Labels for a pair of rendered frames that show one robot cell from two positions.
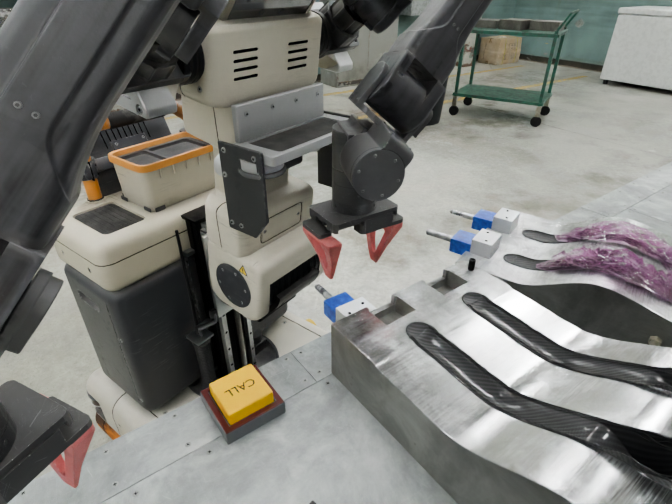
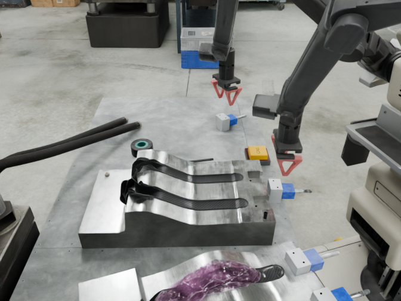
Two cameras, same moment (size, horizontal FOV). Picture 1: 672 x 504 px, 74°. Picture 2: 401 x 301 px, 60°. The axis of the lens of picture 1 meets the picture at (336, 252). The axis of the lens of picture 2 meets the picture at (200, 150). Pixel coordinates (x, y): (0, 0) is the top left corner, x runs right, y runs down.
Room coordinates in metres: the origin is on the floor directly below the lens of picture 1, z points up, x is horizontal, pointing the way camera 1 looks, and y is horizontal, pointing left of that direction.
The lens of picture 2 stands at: (0.79, -0.81, 1.54)
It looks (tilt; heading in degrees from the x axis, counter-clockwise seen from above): 35 degrees down; 125
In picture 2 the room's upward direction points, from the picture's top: straight up
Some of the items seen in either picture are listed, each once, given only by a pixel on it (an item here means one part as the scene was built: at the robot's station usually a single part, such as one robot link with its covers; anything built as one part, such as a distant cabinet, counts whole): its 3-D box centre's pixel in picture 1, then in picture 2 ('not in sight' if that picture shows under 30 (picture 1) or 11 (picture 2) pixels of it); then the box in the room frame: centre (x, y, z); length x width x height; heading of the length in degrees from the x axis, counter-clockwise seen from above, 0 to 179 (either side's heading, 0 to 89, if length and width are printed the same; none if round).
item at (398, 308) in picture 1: (389, 319); (255, 181); (0.47, -0.07, 0.87); 0.05 x 0.05 x 0.04; 36
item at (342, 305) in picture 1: (338, 305); (290, 190); (0.56, 0.00, 0.83); 0.13 x 0.05 x 0.05; 34
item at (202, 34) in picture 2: not in sight; (207, 39); (-1.46, 2.52, 0.28); 0.61 x 0.41 x 0.15; 34
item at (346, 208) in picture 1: (354, 192); (288, 132); (0.53, -0.02, 1.04); 0.10 x 0.07 x 0.07; 123
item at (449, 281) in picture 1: (442, 291); (261, 207); (0.53, -0.16, 0.87); 0.05 x 0.05 x 0.04; 36
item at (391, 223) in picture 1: (367, 235); (286, 159); (0.54, -0.04, 0.96); 0.07 x 0.07 x 0.09; 33
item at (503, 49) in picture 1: (499, 49); not in sight; (8.36, -2.83, 0.20); 0.63 x 0.44 x 0.40; 124
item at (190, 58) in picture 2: not in sight; (207, 54); (-1.46, 2.52, 0.11); 0.61 x 0.41 x 0.22; 34
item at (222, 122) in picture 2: not in sight; (232, 119); (0.19, 0.27, 0.83); 0.13 x 0.05 x 0.05; 65
